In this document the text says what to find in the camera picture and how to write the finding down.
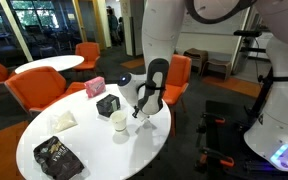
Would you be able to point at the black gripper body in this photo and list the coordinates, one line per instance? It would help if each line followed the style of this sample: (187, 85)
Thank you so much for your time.
(136, 112)

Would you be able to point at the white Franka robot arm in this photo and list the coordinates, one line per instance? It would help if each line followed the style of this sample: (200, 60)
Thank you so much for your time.
(160, 30)

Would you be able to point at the white paper coffee cup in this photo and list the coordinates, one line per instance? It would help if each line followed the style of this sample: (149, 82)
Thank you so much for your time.
(118, 120)

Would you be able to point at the black coffee bean bag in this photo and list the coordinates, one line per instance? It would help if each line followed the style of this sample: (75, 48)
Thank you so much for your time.
(57, 158)

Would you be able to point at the black box with green label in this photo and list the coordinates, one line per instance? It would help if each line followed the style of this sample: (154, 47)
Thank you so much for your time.
(107, 106)

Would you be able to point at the pink box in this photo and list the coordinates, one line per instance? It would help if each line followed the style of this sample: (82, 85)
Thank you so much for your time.
(94, 86)

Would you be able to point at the orange armchair with orange legs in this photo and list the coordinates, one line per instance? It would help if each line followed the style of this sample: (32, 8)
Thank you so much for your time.
(179, 73)

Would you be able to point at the clear bag of white powder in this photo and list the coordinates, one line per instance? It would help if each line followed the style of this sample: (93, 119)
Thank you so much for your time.
(62, 121)

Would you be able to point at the orange black bar clamp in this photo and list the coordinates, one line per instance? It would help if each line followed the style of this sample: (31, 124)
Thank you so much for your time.
(219, 159)
(214, 119)

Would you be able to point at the brown wooden stool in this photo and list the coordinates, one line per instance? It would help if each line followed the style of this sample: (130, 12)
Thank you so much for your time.
(195, 55)
(217, 65)

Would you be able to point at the person in dark clothes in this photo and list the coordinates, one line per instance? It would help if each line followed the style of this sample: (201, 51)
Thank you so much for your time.
(113, 25)

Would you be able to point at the white round side table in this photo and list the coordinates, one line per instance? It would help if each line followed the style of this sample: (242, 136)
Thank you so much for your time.
(47, 62)

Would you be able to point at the yellow window frame post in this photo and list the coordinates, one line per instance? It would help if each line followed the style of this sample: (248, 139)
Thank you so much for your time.
(15, 30)
(79, 20)
(101, 23)

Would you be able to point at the wall whiteboard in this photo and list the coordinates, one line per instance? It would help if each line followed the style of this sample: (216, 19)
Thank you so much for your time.
(217, 28)

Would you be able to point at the black camera stand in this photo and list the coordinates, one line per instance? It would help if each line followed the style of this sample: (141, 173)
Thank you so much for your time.
(264, 83)

